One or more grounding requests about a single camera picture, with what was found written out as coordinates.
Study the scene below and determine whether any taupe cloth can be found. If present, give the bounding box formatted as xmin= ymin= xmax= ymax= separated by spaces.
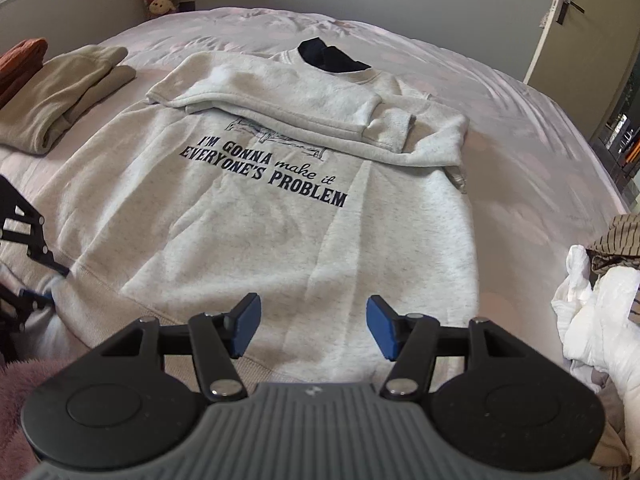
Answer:
xmin=592 ymin=375 xmax=640 ymax=480

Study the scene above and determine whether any pile of striped and white clothes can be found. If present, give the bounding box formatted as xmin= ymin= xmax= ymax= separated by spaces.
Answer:
xmin=585 ymin=212 xmax=640 ymax=326

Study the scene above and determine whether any purple fluffy blanket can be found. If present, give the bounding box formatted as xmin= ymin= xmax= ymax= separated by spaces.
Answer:
xmin=0 ymin=355 xmax=66 ymax=480

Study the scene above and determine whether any bed with pink dotted sheet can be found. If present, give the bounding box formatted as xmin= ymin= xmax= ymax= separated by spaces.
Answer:
xmin=0 ymin=7 xmax=631 ymax=401

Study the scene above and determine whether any grey printed sweatshirt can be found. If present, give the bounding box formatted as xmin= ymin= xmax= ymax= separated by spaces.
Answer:
xmin=50 ymin=37 xmax=481 ymax=396

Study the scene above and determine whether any beige door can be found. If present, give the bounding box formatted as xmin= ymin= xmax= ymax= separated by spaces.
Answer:
xmin=522 ymin=0 xmax=611 ymax=91

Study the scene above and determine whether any folded beige garment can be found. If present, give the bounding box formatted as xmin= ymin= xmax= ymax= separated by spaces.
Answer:
xmin=0 ymin=45 xmax=137 ymax=156

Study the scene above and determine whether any beige headboard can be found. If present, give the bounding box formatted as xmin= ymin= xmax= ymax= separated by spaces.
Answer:
xmin=0 ymin=0 xmax=151 ymax=51

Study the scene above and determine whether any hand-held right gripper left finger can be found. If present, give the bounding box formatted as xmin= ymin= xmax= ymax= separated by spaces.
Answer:
xmin=75 ymin=293 xmax=263 ymax=402

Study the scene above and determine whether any rust brown cloth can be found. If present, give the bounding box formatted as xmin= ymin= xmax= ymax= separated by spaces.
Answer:
xmin=0 ymin=37 xmax=48 ymax=111

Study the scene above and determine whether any dark door handle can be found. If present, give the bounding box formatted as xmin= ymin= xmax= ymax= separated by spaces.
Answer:
xmin=552 ymin=0 xmax=586 ymax=25

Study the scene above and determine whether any white cloth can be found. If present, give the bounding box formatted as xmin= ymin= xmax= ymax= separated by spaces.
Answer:
xmin=550 ymin=245 xmax=640 ymax=386

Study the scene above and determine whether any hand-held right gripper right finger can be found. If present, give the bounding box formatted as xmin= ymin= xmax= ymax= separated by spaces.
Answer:
xmin=366 ymin=296 xmax=553 ymax=401

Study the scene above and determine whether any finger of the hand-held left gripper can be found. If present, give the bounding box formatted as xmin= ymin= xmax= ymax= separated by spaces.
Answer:
xmin=0 ymin=287 xmax=56 ymax=336
xmin=0 ymin=175 xmax=71 ymax=277

